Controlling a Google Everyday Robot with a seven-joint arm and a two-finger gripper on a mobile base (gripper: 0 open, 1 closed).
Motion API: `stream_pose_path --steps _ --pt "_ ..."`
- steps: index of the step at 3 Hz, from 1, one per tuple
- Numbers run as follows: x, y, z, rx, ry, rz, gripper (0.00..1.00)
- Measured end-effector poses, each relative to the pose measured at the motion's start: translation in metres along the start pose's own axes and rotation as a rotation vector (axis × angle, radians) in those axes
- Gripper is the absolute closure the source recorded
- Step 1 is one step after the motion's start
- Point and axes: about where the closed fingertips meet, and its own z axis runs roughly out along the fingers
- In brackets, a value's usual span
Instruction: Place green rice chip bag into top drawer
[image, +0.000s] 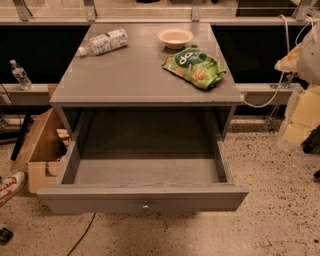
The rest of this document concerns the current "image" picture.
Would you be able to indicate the grey cabinet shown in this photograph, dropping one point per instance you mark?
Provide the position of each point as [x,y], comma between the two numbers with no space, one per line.
[133,75]

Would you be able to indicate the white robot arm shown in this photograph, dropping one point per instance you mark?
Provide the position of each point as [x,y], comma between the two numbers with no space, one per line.
[304,59]

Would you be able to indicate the beige bowl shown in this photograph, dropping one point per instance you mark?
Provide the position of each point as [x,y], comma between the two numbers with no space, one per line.
[175,38]

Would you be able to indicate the standing small water bottle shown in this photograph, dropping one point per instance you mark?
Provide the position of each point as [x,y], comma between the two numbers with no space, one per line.
[20,74]

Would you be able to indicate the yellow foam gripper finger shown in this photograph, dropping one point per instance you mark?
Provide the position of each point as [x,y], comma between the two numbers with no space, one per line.
[302,116]

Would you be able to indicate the white red sneaker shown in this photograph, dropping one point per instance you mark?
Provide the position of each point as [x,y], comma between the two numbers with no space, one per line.
[10,186]

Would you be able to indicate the black stand leg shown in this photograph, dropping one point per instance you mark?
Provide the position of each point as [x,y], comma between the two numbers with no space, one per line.
[24,129]

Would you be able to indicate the open grey top drawer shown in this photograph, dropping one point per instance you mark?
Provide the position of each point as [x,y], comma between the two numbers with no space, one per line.
[119,174]

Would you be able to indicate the cardboard box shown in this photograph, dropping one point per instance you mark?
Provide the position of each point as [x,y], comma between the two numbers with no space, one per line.
[41,152]

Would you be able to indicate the black object on floor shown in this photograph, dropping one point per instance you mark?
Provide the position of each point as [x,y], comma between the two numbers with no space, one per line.
[5,235]

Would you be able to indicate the green rice chip bag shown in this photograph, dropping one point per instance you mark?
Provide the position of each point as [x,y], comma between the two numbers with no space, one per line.
[196,67]

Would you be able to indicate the lying clear plastic bottle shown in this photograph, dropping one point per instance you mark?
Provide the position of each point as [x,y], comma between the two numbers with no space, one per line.
[104,43]

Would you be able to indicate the silver drawer knob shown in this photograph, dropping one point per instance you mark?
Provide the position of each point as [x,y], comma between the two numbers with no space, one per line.
[145,207]

